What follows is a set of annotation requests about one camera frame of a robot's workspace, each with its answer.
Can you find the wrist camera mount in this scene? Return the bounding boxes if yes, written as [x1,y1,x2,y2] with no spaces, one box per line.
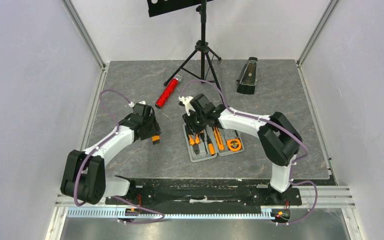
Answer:
[128,101,147,108]
[178,96,195,116]

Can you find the orange handled screwdriver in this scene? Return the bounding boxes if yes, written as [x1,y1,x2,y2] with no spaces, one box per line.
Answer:
[205,132,216,156]
[199,131,208,153]

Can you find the orange black utility knife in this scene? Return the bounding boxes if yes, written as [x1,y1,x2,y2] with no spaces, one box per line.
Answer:
[212,127,225,151]

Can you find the grey slotted cable duct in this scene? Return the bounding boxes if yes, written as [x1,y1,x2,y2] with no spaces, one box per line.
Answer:
[67,207,275,220]

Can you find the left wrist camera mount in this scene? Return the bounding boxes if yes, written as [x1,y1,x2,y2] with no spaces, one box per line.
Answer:
[128,101,147,108]

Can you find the black tripod stand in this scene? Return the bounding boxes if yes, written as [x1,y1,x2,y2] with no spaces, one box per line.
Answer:
[163,0,222,91]

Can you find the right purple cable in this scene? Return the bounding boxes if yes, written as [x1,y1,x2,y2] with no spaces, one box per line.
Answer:
[179,79,319,226]

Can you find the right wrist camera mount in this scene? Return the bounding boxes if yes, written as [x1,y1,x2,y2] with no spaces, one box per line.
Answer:
[178,96,195,116]

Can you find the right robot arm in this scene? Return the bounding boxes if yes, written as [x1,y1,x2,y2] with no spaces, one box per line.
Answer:
[178,93,303,204]

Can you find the black metronome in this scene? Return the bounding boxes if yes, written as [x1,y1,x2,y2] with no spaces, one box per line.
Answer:
[236,57,258,95]

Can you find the black perforated stand plate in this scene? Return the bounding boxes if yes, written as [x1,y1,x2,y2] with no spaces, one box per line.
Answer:
[146,0,204,18]

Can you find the grey plastic tool case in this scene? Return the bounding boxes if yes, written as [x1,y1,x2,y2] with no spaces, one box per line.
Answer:
[182,124,245,163]

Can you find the orange handled pliers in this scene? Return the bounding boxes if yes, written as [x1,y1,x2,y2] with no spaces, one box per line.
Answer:
[186,130,200,155]

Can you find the orange tape measure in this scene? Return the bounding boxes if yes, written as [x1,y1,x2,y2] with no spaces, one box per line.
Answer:
[226,138,242,152]

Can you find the orange hex key set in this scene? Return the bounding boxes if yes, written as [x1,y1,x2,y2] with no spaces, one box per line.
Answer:
[151,135,161,145]

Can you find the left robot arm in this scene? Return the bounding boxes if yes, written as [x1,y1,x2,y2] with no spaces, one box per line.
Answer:
[60,101,161,205]

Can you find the red glitter tube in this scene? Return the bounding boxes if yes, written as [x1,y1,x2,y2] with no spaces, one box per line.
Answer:
[155,74,182,109]

